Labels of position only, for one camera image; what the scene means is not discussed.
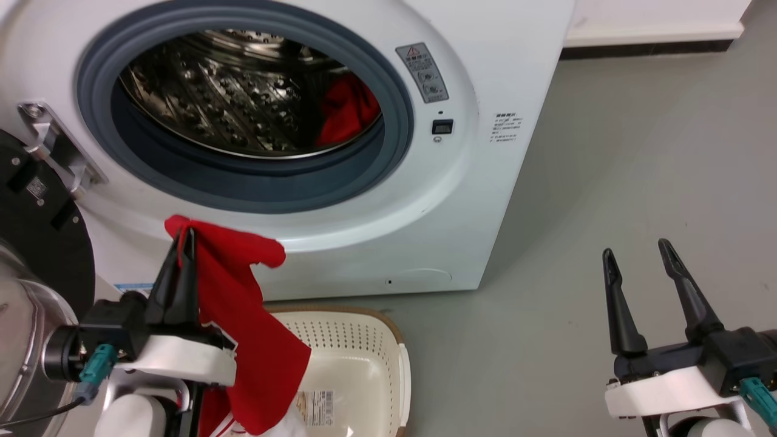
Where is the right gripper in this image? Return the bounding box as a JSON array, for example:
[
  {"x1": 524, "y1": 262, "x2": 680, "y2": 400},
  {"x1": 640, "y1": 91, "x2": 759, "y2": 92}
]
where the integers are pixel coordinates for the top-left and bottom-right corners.
[{"x1": 602, "y1": 239, "x2": 746, "y2": 420}]

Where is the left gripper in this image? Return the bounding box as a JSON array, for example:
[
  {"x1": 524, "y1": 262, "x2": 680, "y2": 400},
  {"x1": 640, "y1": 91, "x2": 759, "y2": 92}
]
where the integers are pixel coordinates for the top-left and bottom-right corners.
[{"x1": 114, "y1": 228, "x2": 238, "y2": 389}]

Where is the red garment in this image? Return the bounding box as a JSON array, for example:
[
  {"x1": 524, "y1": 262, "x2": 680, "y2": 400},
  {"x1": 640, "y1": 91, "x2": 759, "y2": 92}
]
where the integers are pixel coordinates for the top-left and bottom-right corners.
[
  {"x1": 164, "y1": 215, "x2": 313, "y2": 437},
  {"x1": 315, "y1": 73, "x2": 382, "y2": 148}
]

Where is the cream plastic laundry basket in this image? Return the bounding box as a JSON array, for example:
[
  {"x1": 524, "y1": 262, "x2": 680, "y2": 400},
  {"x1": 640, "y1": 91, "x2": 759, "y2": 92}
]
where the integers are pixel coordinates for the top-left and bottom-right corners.
[{"x1": 200, "y1": 305, "x2": 413, "y2": 437}]

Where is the white front-load washing machine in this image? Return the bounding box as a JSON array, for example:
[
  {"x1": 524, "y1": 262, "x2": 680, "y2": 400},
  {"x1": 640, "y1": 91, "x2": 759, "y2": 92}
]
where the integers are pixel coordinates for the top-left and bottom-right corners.
[{"x1": 0, "y1": 0, "x2": 576, "y2": 302}]

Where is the grey rubber door gasket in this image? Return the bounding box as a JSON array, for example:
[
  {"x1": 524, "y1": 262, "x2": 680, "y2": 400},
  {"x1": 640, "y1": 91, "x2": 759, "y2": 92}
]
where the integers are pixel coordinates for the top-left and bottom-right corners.
[{"x1": 74, "y1": 5, "x2": 416, "y2": 215}]

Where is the black round washer door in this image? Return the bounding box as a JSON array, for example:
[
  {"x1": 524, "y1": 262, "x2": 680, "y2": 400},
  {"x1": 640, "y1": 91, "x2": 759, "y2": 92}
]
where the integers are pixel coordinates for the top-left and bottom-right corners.
[{"x1": 0, "y1": 130, "x2": 98, "y2": 437}]

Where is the white barcode label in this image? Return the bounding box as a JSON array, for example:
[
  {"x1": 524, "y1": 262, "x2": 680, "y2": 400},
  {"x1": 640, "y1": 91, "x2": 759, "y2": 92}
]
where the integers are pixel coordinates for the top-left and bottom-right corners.
[{"x1": 296, "y1": 389, "x2": 336, "y2": 427}]

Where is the silver metal door hinge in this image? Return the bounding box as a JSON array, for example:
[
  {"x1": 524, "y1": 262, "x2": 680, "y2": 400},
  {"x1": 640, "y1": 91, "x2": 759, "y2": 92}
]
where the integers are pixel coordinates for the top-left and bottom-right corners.
[{"x1": 17, "y1": 101, "x2": 109, "y2": 196}]

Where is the stainless steel washer drum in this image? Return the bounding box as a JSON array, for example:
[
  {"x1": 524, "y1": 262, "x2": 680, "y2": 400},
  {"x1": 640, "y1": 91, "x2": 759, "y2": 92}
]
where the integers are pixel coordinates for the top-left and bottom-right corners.
[{"x1": 118, "y1": 29, "x2": 385, "y2": 160}]

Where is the white filter access flap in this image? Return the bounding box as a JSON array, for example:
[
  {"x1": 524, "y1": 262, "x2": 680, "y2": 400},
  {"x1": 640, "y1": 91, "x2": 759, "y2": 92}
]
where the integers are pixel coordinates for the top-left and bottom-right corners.
[{"x1": 386, "y1": 268, "x2": 453, "y2": 286}]

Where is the grey warning sticker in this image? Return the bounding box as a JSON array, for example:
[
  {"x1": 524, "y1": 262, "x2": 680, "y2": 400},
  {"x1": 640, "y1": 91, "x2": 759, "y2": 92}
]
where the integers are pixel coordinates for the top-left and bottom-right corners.
[{"x1": 395, "y1": 42, "x2": 450, "y2": 104}]

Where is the left teal plug cable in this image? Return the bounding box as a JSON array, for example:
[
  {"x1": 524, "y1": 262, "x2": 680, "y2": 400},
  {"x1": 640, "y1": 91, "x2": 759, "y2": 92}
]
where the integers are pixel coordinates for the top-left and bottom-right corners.
[{"x1": 0, "y1": 343, "x2": 120, "y2": 429}]

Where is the teal plug cable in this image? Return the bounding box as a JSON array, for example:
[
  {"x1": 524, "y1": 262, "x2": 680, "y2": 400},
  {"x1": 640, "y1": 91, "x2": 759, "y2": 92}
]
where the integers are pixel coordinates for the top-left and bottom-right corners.
[
  {"x1": 0, "y1": 343, "x2": 120, "y2": 429},
  {"x1": 739, "y1": 376, "x2": 777, "y2": 433}
]

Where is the right teal plug cable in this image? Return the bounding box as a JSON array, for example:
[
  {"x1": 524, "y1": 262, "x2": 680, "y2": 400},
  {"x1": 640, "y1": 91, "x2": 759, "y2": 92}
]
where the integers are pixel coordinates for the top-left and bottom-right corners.
[{"x1": 739, "y1": 376, "x2": 777, "y2": 433}]

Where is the white wall baseboard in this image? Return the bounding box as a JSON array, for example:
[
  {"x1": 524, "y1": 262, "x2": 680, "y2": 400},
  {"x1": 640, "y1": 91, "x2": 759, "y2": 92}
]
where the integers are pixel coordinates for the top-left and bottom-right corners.
[{"x1": 558, "y1": 22, "x2": 745, "y2": 61}]

